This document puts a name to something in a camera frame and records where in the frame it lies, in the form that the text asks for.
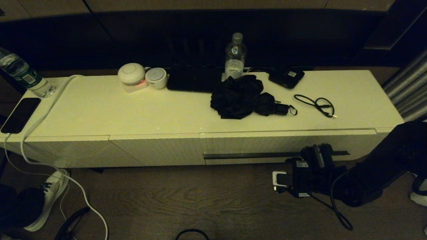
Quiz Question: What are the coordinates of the black folding umbrella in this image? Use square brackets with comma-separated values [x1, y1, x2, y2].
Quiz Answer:
[210, 75, 298, 120]

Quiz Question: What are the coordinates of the small white round speaker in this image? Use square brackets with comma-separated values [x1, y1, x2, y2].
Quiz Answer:
[145, 68, 168, 90]

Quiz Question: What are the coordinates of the black flat set-top box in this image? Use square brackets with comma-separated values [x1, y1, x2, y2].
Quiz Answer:
[167, 66, 223, 93]

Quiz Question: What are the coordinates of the white low cabinet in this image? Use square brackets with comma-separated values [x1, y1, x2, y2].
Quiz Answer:
[0, 69, 406, 169]

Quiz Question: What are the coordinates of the white sneaker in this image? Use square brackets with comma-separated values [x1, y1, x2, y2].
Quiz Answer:
[24, 169, 71, 232]

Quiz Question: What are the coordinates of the clear water bottle grey cap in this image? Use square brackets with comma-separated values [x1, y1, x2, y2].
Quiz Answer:
[224, 32, 248, 80]

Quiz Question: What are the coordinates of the grey curtain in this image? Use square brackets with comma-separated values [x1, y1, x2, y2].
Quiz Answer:
[382, 48, 427, 207]

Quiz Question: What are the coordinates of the white drawer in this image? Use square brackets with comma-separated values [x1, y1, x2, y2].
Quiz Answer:
[199, 129, 377, 166]

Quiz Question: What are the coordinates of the thick white power cord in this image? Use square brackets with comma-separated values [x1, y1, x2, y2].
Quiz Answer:
[21, 75, 109, 240]

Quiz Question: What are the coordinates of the water bottle green label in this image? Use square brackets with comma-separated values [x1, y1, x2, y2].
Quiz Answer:
[0, 47, 56, 98]

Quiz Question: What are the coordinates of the large white round lamp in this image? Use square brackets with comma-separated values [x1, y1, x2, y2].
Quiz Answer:
[117, 63, 149, 93]

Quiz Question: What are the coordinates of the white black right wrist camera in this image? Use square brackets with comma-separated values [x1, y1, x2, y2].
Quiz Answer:
[272, 171, 296, 195]

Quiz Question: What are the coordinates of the thin white charging cable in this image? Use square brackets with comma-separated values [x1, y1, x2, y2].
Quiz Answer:
[3, 133, 77, 240]

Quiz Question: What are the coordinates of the black looped floor cable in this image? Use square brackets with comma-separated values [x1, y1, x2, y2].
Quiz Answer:
[175, 229, 210, 240]

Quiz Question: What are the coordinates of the black smartphone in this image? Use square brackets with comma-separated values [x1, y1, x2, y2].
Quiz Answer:
[1, 97, 41, 134]

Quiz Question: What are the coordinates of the small black router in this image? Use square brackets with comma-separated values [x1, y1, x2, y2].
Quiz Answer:
[268, 68, 305, 89]

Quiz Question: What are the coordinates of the black coiled cable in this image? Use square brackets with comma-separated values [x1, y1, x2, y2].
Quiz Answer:
[54, 207, 91, 240]

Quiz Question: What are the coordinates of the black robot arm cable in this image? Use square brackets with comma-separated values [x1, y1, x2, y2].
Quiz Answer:
[309, 168, 354, 231]

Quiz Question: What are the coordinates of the black audio cable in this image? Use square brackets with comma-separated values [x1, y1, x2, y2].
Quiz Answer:
[294, 94, 337, 118]

